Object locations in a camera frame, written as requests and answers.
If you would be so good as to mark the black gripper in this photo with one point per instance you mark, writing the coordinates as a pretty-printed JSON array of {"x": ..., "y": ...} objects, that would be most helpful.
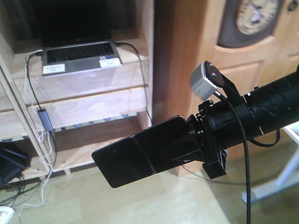
[{"x": 214, "y": 129}]

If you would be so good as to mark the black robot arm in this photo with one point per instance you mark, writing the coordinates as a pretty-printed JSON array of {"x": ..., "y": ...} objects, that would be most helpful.
[{"x": 273, "y": 106}]

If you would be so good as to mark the wooden desk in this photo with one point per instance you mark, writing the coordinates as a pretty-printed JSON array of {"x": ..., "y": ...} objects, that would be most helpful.
[{"x": 62, "y": 120}]

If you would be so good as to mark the wooden wardrobe door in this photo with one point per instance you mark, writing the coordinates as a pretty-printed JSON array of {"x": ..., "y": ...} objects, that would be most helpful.
[{"x": 186, "y": 33}]

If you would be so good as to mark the silver laptop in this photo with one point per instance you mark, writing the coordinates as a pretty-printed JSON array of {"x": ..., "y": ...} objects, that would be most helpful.
[{"x": 75, "y": 36}]

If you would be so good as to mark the white power strip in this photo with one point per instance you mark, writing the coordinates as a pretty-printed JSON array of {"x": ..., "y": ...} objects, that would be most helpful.
[{"x": 6, "y": 213}]

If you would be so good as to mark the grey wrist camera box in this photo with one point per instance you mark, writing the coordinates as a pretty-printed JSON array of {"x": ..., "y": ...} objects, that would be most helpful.
[{"x": 206, "y": 80}]

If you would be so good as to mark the round wall clock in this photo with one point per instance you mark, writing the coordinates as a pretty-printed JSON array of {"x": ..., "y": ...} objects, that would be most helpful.
[{"x": 246, "y": 22}]

